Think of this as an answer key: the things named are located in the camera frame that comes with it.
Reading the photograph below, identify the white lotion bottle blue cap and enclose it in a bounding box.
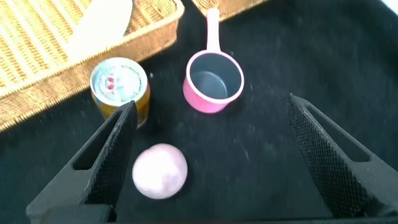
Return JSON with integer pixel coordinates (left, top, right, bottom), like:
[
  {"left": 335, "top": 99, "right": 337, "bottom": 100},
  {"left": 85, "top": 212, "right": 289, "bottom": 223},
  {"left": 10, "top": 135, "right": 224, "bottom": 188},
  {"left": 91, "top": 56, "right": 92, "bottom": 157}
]
[{"left": 63, "top": 0, "right": 134, "bottom": 62}]

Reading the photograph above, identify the gold drink can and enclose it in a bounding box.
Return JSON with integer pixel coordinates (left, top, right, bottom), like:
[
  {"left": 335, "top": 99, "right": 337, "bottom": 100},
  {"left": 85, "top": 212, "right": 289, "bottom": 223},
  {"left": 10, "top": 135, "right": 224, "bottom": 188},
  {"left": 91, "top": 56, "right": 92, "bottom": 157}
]
[{"left": 90, "top": 57, "right": 152, "bottom": 129}]

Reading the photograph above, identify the pale pink egg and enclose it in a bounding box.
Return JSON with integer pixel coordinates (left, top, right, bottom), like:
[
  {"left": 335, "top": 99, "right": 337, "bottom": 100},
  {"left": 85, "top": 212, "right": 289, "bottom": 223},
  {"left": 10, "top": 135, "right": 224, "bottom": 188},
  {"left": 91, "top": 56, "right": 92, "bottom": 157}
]
[{"left": 131, "top": 142, "right": 189, "bottom": 200}]

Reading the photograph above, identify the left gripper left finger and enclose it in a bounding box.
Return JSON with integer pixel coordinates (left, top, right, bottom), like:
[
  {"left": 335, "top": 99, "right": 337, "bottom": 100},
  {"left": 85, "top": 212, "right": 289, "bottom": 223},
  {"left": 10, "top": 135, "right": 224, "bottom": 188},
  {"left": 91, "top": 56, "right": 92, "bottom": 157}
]
[{"left": 25, "top": 100, "right": 139, "bottom": 223}]

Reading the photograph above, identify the wicker basket with handles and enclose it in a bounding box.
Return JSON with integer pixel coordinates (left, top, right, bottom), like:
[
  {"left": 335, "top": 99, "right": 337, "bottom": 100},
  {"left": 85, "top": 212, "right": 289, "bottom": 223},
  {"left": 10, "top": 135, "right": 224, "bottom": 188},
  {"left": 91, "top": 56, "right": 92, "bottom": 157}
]
[
  {"left": 191, "top": 0, "right": 268, "bottom": 22},
  {"left": 0, "top": 0, "right": 186, "bottom": 133}
]

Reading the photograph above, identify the black tablecloth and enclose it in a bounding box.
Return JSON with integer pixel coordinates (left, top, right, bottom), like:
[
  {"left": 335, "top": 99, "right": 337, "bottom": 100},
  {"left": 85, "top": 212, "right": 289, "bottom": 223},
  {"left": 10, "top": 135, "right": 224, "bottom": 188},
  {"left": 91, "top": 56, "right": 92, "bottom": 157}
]
[{"left": 0, "top": 0, "right": 398, "bottom": 224}]

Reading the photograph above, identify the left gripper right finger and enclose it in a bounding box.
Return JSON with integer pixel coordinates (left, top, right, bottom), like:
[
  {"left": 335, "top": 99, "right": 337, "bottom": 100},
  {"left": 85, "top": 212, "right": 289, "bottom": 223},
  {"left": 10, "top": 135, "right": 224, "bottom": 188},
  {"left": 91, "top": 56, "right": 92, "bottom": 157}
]
[{"left": 285, "top": 93, "right": 398, "bottom": 218}]

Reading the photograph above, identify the pink saucepan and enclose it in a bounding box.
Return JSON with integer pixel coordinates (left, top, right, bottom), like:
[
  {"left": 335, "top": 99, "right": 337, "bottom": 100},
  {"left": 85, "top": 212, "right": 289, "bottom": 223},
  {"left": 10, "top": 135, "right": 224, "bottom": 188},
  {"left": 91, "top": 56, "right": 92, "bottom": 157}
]
[{"left": 182, "top": 8, "right": 245, "bottom": 114}]

